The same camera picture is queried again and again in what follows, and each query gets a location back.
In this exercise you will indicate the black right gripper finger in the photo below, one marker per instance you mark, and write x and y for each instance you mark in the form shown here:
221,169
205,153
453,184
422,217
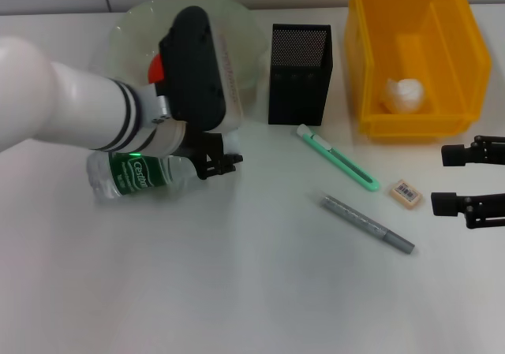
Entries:
473,153
477,210

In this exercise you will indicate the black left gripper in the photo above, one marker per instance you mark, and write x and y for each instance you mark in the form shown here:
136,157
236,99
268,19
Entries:
205,145

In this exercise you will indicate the beige eraser with barcode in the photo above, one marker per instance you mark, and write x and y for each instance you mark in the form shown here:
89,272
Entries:
406,194

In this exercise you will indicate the clear water bottle green label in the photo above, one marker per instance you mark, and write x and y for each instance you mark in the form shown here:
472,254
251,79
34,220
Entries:
134,176

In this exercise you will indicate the white paper ball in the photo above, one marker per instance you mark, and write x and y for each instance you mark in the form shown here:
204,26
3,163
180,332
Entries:
404,95

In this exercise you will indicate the green utility knife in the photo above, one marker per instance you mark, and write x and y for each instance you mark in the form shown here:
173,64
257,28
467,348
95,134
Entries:
335,157

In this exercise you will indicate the orange fruit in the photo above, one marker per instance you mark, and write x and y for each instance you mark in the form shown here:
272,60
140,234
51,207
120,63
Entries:
155,70

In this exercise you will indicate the grey marker pen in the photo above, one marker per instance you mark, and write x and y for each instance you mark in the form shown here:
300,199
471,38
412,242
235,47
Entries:
363,222

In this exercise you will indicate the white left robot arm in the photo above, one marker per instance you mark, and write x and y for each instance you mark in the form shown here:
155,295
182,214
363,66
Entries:
59,101

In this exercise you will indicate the black mesh pen holder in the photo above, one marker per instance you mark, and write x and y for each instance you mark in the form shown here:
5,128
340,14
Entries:
300,90

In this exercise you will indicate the green glass fruit plate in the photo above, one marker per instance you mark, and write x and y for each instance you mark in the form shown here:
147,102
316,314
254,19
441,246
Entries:
236,34

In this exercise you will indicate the yellow plastic bin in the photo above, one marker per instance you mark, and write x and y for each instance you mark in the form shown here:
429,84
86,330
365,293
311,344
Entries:
453,54

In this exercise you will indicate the left wrist camera housing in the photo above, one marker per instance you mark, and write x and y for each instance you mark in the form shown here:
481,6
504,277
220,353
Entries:
193,66

